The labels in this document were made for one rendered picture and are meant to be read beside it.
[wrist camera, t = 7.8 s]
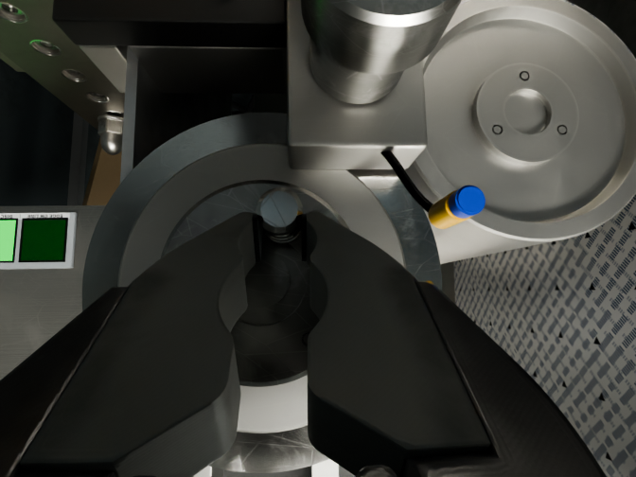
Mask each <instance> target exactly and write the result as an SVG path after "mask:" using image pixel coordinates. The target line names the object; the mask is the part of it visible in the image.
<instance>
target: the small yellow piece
mask: <svg viewBox="0 0 636 477"><path fill-rule="evenodd" d="M380 154H381V155H382V156H383V157H384V158H385V159H386V160H387V162H388V163H389V164H390V166H391V167H392V169H393V170H394V172H395V173H396V175H397V176H398V178H399V179H400V181H401V182H402V184H403V185H404V187H405V188H406V189H407V191H408V192H409V193H410V195H411V196H412V197H413V198H414V200H415V201H416V202H417V203H418V204H419V205H420V206H421V207H422V208H423V209H424V210H426V211H427V212H428V213H429V215H428V216H429V220H430V222H431V224H432V225H433V226H435V227H436V228H439V229H446V228H449V227H451V226H453V225H455V224H457V223H459V222H462V221H465V220H467V219H469V218H471V217H472V216H473V215H475V214H478V213H479V212H481V211H482V210H483V208H484V206H485V203H486V199H485V195H484V193H483V192H482V191H481V189H479V188H478V187H476V186H474V185H465V186H462V187H461V188H459V189H458V190H455V191H453V192H452V193H450V194H449V195H447V196H446V197H444V198H442V199H441V200H439V201H438V202H436V203H431V202H430V201H429V200H428V199H427V198H425V196H424V195H423V194H422V193H421V192H420V191H419V190H418V188H417V187H416V186H415V184H414V183H413V181H412V180H411V178H410V177H409V175H408V174H407V172H406V171H405V169H404V168H403V166H402V165H401V163H400V162H399V160H398V159H397V158H396V156H395V155H394V154H393V153H392V152H391V151H390V150H386V151H383V152H381V153H380Z"/></svg>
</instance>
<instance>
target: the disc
mask: <svg viewBox="0 0 636 477"><path fill-rule="evenodd" d="M263 143H267V144H281V145H288V135H287V114H283V113H248V114H240V115H229V116H225V117H221V118H218V119H214V120H211V121H208V122H205V123H203V124H200V125H198V126H196V127H193V128H191V129H189V130H187V131H185V132H181V133H180V134H178V135H176V136H174V137H173V138H171V139H169V141H167V142H166V143H164V144H163V145H161V146H160V147H158V148H157V149H156V150H154V151H153V152H151V153H150V154H149V155H148V156H147V157H145V158H144V159H143V160H142V161H141V162H140V163H139V164H138V165H137V166H136V167H135V168H134V169H133V170H132V171H131V172H130V173H129V174H128V175H127V177H126V178H125V179H124V180H123V181H122V183H121V184H120V185H119V187H118V188H117V189H116V191H115V193H114V194H113V195H112V197H111V199H110V200H109V201H108V203H107V204H106V206H105V208H104V210H103V212H102V214H101V215H100V218H99V220H98V222H97V225H96V228H95V231H94V233H93V235H92V238H91V241H90V244H89V248H88V252H87V256H86V259H85V265H84V271H83V279H82V311H84V310H85V309H87V308H88V307H89V306H90V305H91V304H93V303H94V302H95V301H96V300H97V299H99V297H100V296H101V295H102V294H103V293H105V292H106V291H107V290H109V289H110V288H111V287H117V283H118V274H119V267H120V262H121V258H122V254H123V251H124V247H125V244H126V241H127V239H128V236H129V234H130V232H131V230H132V228H133V225H134V223H135V221H136V219H137V218H138V216H139V214H140V212H141V211H142V209H143V208H144V207H145V205H146V204H147V202H148V201H149V200H150V198H151V197H152V196H153V195H154V193H155V192H156V191H157V190H158V189H159V188H160V187H161V186H162V185H163V184H164V183H165V182H166V181H168V180H169V179H170V178H171V177H172V176H173V175H175V174H176V173H177V172H179V171H180V170H182V169H183V168H185V167H187V166H188V165H190V164H192V163H193V162H195V161H197V160H199V159H201V158H203V157H205V156H206V155H209V154H211V153H214V152H216V151H219V150H225V149H228V148H232V147H236V146H241V145H249V144H263ZM349 171H350V172H352V173H353V174H354V175H356V176H357V177H358V178H359V179H360V180H361V181H363V182H364V183H365V184H366V185H367V186H368V187H369V189H370V190H371V191H372V192H373V193H374V194H375V196H376V197H377V198H378V199H379V201H380V202H381V204H382V205H383V207H384V208H385V210H386V211H387V213H388V215H389V217H390V218H391V220H392V222H393V225H394V226H395V228H396V230H397V234H398V237H399V240H400V243H401V246H402V250H403V254H404V258H405V264H406V269H407V270H408V271H409V272H410V273H411V274H412V275H413V276H414V277H415V278H416V279H417V280H418V281H432V282H433V283H434V285H435V286H436V287H437V288H438V289H439V290H441V291H442V274H441V265H440V258H439V254H438V249H437V245H436V241H435V238H434V235H433V230H432V228H431V225H430V223H429V220H428V218H427V216H426V214H425V211H424V209H423V208H422V207H421V206H420V205H419V204H418V203H417V202H416V201H415V200H414V198H413V197H412V196H411V195H410V193H409V192H408V191H407V189H406V188H405V187H404V185H403V184H402V182H401V181H400V179H399V178H398V176H397V175H396V173H395V172H394V170H393V169H349ZM328 459H329V458H327V457H326V456H324V455H323V454H322V453H321V452H319V451H318V450H317V449H315V448H314V447H313V446H312V445H311V443H310V441H309V436H308V425H307V426H304V427H301V428H297V429H294V430H289V431H284V432H279V433H242V432H237V436H236V439H235V442H234V444H233V446H232V447H231V449H230V450H229V451H228V452H227V453H226V454H225V455H223V456H222V457H221V458H219V459H218V460H216V461H215V462H213V463H212V464H210V465H209V467H212V468H219V469H224V470H229V471H235V472H244V473H273V472H282V471H289V470H294V469H299V468H305V467H309V466H312V465H315V464H318V463H321V462H324V461H326V460H328Z"/></svg>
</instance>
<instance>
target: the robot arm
mask: <svg viewBox="0 0 636 477"><path fill-rule="evenodd" d="M301 237H302V261H307V264H308V265H309V267H310V308H311V309H312V311H313V312H314V313H315V314H316V316H317V317H318V318H319V320H320V321H319V322H318V324H317V325H316V326H315V328H314V329H313V330H312V331H311V332H310V334H309V336H308V436H309V441H310V443H311V445H312V446H313V447H314V448H315V449H317V450H318V451H319V452H321V453H322V454H323V455H324V456H326V457H327V458H329V459H330V460H332V461H333V462H335V463H336V464H338V465H339V466H341V467H342V468H344V469H346V470H347V471H349V472H350V473H352V474H353V475H355V476H356V477H607V476H606V474H605V473H604V471H603V469H601V467H600V466H599V464H598V463H597V461H596V459H595V458H594V456H593V455H592V453H591V451H590V450H589V448H588V447H587V445H586V444H585V442H584V441H583V440H582V438H581V437H580V435H579V434H578V433H577V431H576V430H575V428H574V427H573V425H572V424H571V423H570V421H569V420H568V419H567V417H566V416H565V415H564V414H563V413H562V412H561V411H560V410H559V408H558V407H557V406H556V404H555V403H554V402H553V401H552V400H551V399H550V397H549V396H548V395H547V394H546V393H545V392H544V391H543V389H542V388H541V387H540V386H539V385H538V384H537V383H536V382H535V381H534V380H533V378H532V377H531V376H530V375H529V374H528V373H527V372H526V371H525V370H524V369H523V368H522V367H521V366H520V365H519V364H518V363H517V362H515V361H514V360H513V359H512V358H511V357H510V356H509V355H508V354H507V353H506V352H505V351H504V350H503V349H502V348H501V347H500V346H499V345H498V344H496V343H495V342H494V341H493V340H492V339H491V338H490V337H489V336H488V335H487V334H486V333H485V332H484V331H483V330H482V329H481V328H480V327H479V326H477V325H476V324H475V323H474V322H473V321H472V320H471V319H470V318H469V317H468V316H467V315H466V314H465V313H464V312H463V311H462V310H461V309H460V308H458V307H457V306H456V305H455V304H454V303H453V302H452V301H451V300H450V299H449V298H448V296H447V295H446V294H444V293H443V292H442V291H441V290H439V289H438V288H437V287H436V286H435V285H434V283H433V282H432V281H418V280H417V279H416V278H415V277H414V276H413V275H412V274H411V273H410V272H409V271H408V270H407V269H406V268H405V267H403V266H402V265H401V264H400V263H399V262H398V261H397V260H395V259H394V258H393V257H391V256H390V255H388V254H387V253H386V252H384V251H383V250H382V249H381V248H380V247H378V246H377V245H375V244H374V243H372V242H371V241H369V240H367V239H366V238H363V237H361V236H360V235H358V234H356V233H355V232H353V231H351V230H349V229H348V228H346V227H344V226H342V225H341V224H339V223H338V222H336V221H334V220H332V219H331V218H329V217H327V216H326V215H324V214H322V213H320V212H317V211H311V212H309V213H307V214H301ZM262 240H263V228H262V226H261V224H260V223H259V221H258V219H257V214H256V213H251V212H241V213H238V214H237V215H235V216H233V217H232V218H230V219H228V220H226V221H224V222H222V223H220V224H218V225H216V226H214V227H213V228H211V229H209V230H207V231H205V232H204V233H202V234H200V235H198V236H197V237H196V238H193V239H191V240H189V241H187V242H186V243H184V244H182V245H180V246H179V247H177V248H176V249H174V250H172V251H171V252H169V253H168V254H166V255H165V256H163V257H162V258H160V259H159V260H157V261H156V262H155V263H153V264H152V265H151V266H150V267H148V269H147V270H146V271H145V272H143V273H142V274H141V275H139V276H138V277H137V278H136V279H135V280H134V281H133V282H132V283H131V284H130V285H129V286H128V287H111V288H110V289H109V290H107V291H106V292H105V293H103V294H102V295H101V296H100V297H99V298H98V299H97V300H96V301H95V302H94V303H93V304H91V305H90V306H89V307H88V308H87V309H85V310H84V311H83V312H82V313H80V314H79V315H78V316H77V317H76V318H74V319H73V320H72V321H71V322H70V323H68V324H67V325H66V326H65V327H64V328H62V329H61V330H60V331H59V332H58V333H56V334H55V335H54V336H53V337H52V338H50V339H49V340H48V341H47V342H46V343H44V344H43V345H42V346H41V347H39V348H38V349H37V350H36V351H35V352H34V353H32V354H31V355H30V356H29V357H28V358H26V359H25V360H24V361H23V362H21V363H20V364H19V365H18V366H17V367H15V368H14V369H13V370H12V371H11V372H9V373H8V374H7V375H6V376H5V377H3V378H2V379H1V380H0V477H193V476H194V475H196V474H197V473H198V472H200V471H201V470H203V469H204V468H206V467H208V466H209V465H210V464H212V463H213V462H215V461H216V460H218V459H219V458H221V457H222V456H223V455H225V454H226V453H227V452H228V451H229V450H230V449H231V447H232V446H233V444H234V442H235V439H236V436H237V428H238V421H239V405H240V395H241V392H240V386H239V373H238V367H237V360H236V353H235V347H234V340H233V336H232V334H231V330H232V328H233V326H234V325H235V323H236V321H237V320H238V319H239V317H240V316H241V315H242V314H243V313H244V312H245V311H246V310H247V307H248V304H247V294H246V286H245V277H246V275H247V274H248V273H249V271H250V270H251V269H252V268H253V267H254V266H255V264H256V262H260V260H261V250H262Z"/></svg>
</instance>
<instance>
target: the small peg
mask: <svg viewBox="0 0 636 477"><path fill-rule="evenodd" d="M256 213H257V219H258V221H259V223H260V224H261V226H262V228H263V230H264V231H265V233H266V235H267V237H268V238H269V239H270V240H272V241H273V242H275V243H279V244H287V243H291V242H293V241H294V240H296V239H297V238H298V237H299V235H300V233H301V214H303V205H302V203H301V200H300V199H299V197H298V196H297V195H296V194H295V193H294V192H293V191H291V190H289V189H287V188H284V187H276V188H272V189H270V190H268V191H266V192H265V193H264V194H263V195H262V196H261V197H260V198H259V200H258V202H257V205H256Z"/></svg>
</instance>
